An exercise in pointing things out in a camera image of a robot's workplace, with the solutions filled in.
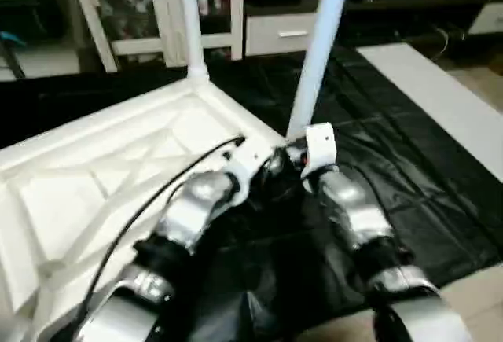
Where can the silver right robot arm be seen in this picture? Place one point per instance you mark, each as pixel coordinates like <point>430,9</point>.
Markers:
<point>361,216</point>

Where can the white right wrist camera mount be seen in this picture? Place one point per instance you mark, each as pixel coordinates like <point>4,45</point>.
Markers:
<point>320,147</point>

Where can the black work mat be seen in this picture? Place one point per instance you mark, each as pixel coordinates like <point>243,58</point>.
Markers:
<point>412,181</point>

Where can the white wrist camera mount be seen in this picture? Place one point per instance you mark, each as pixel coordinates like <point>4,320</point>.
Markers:
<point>320,147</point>
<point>247,161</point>

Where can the white side cabinet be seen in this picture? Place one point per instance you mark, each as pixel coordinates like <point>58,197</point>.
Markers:
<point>487,19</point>

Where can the black low desk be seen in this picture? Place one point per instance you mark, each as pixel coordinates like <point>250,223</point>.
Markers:
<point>412,8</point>

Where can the white plastic table top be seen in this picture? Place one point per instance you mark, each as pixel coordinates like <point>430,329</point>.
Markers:
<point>78,161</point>

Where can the grey pole stand blue brackets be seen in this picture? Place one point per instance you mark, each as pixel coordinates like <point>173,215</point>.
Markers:
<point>13,55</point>

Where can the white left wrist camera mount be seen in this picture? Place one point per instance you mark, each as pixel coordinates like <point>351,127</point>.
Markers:
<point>247,161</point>

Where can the white drawer cabinet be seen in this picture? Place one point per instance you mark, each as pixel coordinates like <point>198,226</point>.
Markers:
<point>267,37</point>

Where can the white glass door cabinet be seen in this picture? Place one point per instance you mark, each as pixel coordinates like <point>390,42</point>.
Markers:
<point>157,41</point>

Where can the black storage unit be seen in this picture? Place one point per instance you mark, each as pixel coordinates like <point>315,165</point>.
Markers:
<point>43,15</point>

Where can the white flat board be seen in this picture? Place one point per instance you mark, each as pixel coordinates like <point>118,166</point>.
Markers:
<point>432,94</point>

